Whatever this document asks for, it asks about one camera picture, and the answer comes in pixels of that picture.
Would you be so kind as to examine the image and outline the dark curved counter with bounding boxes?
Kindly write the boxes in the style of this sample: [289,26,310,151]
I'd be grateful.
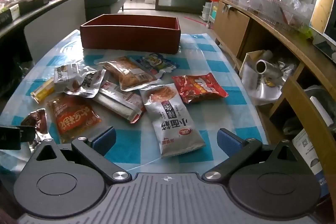
[0,0,86,109]

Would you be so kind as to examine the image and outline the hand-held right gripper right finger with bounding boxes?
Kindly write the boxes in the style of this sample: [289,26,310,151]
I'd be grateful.
[202,128,311,184]

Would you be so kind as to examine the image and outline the large white noodle snack packet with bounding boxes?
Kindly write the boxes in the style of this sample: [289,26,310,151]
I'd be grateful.
[140,83,206,158]

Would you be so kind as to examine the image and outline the white printed carton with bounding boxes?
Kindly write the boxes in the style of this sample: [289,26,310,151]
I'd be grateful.
[291,128,332,199]

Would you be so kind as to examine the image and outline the red rectangular box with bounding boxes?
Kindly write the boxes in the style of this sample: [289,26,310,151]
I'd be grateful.
[80,14,182,55]

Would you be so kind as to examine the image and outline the clear packet of brown snack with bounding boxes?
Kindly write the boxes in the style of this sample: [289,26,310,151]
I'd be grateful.
[97,56,164,91]

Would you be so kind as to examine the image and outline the wooden cabinet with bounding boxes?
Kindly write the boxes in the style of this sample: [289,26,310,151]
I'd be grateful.
[212,0,336,180]

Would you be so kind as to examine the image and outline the blue checkered tablecloth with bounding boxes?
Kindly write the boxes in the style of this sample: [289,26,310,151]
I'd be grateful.
[0,29,269,177]

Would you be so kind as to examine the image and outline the orange snack packet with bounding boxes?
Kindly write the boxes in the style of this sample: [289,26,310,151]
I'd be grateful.
[46,95,103,144]

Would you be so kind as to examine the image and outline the metal tube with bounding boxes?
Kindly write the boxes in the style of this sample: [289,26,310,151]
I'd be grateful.
[256,59,277,76]

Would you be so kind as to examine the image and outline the clear plastic tray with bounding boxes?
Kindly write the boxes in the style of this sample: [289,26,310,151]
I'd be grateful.
[220,0,313,29]

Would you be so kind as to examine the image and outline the red snack packet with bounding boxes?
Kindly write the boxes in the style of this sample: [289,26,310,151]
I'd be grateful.
[172,72,229,104]

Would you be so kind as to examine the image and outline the black cardboard box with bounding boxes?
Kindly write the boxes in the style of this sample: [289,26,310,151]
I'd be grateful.
[0,3,21,29]
[18,0,50,15]

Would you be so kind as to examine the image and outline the dark brown snack packet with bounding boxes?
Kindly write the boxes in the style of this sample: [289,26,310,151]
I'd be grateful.
[20,108,48,147]

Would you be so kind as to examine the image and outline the small white snack packet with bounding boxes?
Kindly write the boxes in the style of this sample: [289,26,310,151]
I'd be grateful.
[54,64,80,93]

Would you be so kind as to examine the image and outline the yellow stick snack packet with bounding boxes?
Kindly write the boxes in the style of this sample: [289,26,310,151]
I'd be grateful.
[30,77,56,104]

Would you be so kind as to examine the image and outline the silver packet with black print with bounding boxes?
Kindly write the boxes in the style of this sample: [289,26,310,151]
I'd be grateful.
[64,69,107,98]

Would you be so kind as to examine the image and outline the white drawer cart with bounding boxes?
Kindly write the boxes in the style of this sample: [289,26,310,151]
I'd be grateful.
[201,1,218,28]

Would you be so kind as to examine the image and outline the open cardboard box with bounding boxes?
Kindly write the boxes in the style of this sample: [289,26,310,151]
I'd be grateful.
[238,49,301,107]

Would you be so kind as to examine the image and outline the blue snack packet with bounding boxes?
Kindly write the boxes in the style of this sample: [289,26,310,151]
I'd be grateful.
[131,53,179,78]

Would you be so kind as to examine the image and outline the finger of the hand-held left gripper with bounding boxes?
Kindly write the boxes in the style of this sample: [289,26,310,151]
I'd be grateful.
[20,125,36,142]

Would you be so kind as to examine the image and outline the silver packet with red label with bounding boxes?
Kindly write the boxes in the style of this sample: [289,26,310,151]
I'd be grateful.
[92,81,147,125]

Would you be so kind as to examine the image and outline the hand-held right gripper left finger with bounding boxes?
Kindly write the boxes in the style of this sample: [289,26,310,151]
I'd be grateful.
[25,126,132,185]

